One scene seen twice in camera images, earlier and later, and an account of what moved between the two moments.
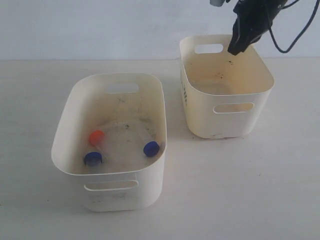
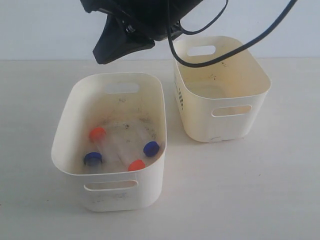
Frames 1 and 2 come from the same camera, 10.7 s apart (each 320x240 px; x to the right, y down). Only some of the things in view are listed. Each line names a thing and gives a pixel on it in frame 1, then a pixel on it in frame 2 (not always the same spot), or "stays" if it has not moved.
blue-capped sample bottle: (93, 159) stays
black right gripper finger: (240, 32) to (119, 38)
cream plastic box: (130, 109) stays
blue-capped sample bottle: (151, 148) stays
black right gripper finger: (252, 36) to (107, 53)
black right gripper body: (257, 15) to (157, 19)
